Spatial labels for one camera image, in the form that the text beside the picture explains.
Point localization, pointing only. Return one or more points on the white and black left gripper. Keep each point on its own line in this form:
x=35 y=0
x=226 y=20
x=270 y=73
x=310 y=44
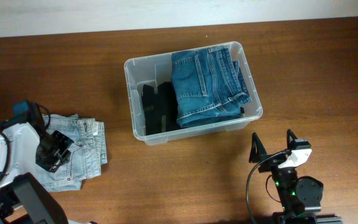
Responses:
x=53 y=164

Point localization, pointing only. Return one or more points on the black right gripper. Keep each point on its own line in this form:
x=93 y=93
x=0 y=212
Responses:
x=257 y=152

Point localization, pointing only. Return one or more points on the light blue jeans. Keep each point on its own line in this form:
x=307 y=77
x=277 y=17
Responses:
x=88 y=153

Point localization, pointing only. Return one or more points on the dark blue jeans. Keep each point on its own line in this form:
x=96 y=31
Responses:
x=209 y=86

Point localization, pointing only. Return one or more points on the black garment with tape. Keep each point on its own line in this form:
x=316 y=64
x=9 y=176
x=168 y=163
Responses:
x=160 y=109

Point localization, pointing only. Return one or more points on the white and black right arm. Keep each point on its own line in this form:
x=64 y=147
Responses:
x=300 y=197

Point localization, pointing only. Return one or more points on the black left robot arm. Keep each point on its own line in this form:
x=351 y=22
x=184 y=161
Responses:
x=18 y=186

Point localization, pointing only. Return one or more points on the clear plastic storage container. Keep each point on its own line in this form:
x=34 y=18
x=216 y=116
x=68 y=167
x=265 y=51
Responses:
x=153 y=70

